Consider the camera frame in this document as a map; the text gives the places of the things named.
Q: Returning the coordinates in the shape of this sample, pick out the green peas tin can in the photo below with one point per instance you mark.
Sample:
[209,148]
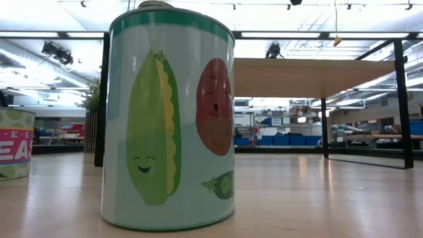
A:
[16,148]

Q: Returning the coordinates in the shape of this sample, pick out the mixed vegetables print tin can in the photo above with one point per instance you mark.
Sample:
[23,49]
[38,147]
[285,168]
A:
[185,99]

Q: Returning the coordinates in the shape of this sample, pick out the blue storage bin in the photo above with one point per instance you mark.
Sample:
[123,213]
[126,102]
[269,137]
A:
[313,140]
[242,141]
[269,121]
[417,128]
[298,140]
[281,140]
[266,140]

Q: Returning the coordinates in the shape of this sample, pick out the potted plant in striped pot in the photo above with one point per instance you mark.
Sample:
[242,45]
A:
[89,132]

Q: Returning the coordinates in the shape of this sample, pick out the red storage crate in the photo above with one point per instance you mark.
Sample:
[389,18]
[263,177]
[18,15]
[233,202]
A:
[74,127]

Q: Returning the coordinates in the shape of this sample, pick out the black ceiling spotlight cluster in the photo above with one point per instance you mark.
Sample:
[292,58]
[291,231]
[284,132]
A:
[62,56]

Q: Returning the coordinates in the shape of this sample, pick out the black table edge frame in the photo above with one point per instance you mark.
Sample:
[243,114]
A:
[281,149]

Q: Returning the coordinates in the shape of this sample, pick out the black camera on mount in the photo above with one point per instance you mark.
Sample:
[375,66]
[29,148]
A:
[273,50]

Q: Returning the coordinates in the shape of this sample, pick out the wooden shelf with black frame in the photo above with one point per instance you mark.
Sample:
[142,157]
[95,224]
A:
[297,77]

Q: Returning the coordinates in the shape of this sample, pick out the long black ceiling rail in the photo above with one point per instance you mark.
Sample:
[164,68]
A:
[325,35]

